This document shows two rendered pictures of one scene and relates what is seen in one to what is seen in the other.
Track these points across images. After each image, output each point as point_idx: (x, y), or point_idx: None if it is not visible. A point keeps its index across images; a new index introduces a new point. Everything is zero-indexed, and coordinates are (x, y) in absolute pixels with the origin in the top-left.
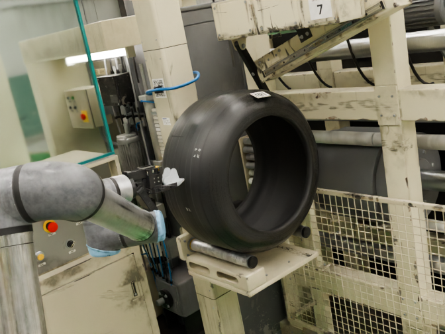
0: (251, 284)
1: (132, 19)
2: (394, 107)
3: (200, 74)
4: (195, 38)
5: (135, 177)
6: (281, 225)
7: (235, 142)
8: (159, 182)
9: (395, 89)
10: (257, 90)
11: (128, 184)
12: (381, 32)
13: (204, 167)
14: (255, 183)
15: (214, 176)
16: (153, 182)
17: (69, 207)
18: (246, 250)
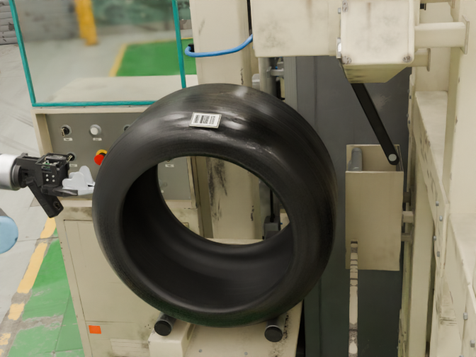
0: (154, 351)
1: None
2: (440, 240)
3: None
4: None
5: (24, 166)
6: (217, 307)
7: (135, 176)
8: (55, 182)
9: (444, 210)
10: (219, 109)
11: (6, 172)
12: (452, 86)
13: (95, 190)
14: (289, 225)
15: (99, 207)
16: (41, 180)
17: None
18: (159, 310)
